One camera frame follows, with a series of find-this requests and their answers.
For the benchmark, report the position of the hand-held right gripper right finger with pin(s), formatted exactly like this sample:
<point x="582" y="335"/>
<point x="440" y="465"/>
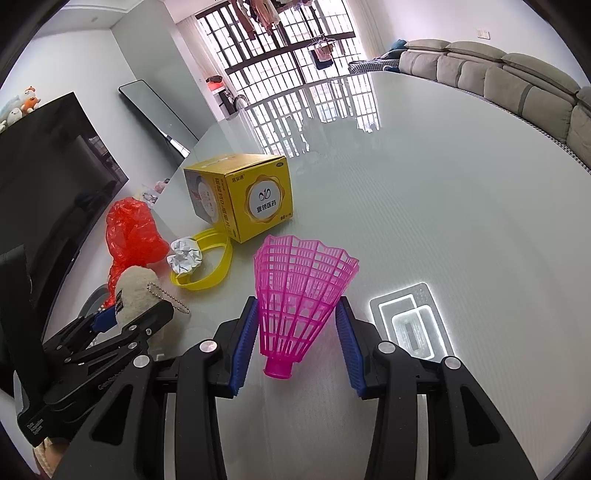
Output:
<point x="351" y="355"/>

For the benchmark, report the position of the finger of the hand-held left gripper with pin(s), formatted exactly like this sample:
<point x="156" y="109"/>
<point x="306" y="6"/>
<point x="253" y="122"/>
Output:
<point x="104" y="321"/>
<point x="138" y="325"/>

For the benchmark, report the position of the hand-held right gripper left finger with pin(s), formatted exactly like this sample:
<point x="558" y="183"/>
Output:
<point x="244" y="350"/>

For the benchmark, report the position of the pink plastic shuttlecock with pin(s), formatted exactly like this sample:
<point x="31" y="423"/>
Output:
<point x="278" y="368"/>

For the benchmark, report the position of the beige round plush pendant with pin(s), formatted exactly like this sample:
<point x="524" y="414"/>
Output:
<point x="136" y="286"/>

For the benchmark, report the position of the white paper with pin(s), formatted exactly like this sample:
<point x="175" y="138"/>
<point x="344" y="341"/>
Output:
<point x="184" y="256"/>

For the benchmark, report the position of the red plastic bag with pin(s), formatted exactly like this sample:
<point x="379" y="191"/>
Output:
<point x="134" y="230"/>

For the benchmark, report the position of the yellow cardboard box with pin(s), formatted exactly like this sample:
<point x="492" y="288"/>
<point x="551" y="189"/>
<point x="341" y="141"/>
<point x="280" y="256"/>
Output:
<point x="263" y="198"/>

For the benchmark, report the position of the person's left forearm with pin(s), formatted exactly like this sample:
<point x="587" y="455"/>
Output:
<point x="48" y="459"/>

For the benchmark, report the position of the black flat television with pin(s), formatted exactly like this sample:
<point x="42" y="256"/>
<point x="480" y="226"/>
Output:
<point x="55" y="161"/>

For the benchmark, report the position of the tall leaning mirror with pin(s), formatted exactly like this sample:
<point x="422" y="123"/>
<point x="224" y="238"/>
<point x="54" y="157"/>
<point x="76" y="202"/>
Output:
<point x="157" y="115"/>

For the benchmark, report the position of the row of plush toys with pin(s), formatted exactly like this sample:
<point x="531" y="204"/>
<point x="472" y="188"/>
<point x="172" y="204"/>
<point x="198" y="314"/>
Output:
<point x="27" y="104"/>

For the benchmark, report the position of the white washing machine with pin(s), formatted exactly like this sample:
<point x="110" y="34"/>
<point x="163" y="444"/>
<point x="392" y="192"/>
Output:
<point x="231" y="106"/>

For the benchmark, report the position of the red container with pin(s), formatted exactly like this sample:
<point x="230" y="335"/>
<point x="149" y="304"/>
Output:
<point x="215" y="84"/>

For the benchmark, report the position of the white curtain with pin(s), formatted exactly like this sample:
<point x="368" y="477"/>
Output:
<point x="196" y="50"/>

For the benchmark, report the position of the checked blanket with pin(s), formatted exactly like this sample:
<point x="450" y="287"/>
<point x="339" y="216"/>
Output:
<point x="369" y="67"/>

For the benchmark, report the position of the small clothes hanger rack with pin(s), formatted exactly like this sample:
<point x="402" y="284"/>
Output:
<point x="323" y="55"/>

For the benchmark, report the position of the blue cushion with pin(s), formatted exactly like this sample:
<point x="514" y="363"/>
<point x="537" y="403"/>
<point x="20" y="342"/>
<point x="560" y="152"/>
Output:
<point x="395" y="48"/>

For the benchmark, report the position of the black window grille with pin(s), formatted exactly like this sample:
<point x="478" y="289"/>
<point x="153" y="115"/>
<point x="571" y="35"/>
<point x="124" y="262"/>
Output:
<point x="295" y="44"/>

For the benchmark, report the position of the grey sofa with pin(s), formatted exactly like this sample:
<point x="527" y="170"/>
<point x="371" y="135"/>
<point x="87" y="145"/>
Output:
<point x="508" y="83"/>

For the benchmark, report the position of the hanging clothes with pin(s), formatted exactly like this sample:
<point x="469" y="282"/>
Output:
<point x="258" y="16"/>

